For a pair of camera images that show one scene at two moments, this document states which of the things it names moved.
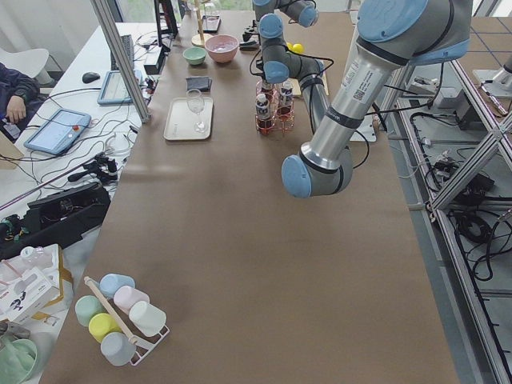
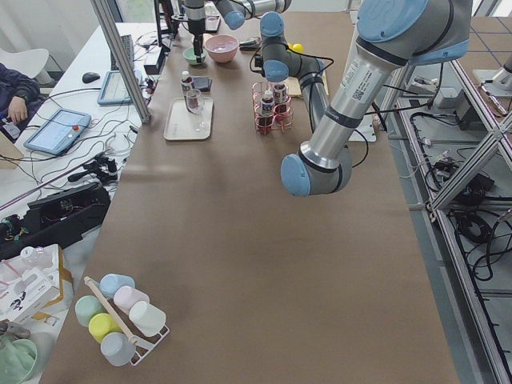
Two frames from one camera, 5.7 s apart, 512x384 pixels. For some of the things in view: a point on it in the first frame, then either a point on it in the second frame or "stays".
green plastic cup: (86, 307) stays
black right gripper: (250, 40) -> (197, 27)
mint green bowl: (194, 55) stays
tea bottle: (266, 89) -> (189, 91)
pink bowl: (222, 48) stays
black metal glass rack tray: (210, 23) stays
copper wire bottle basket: (274, 107) stays
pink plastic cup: (125, 297) stays
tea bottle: (286, 104) -> (280, 94)
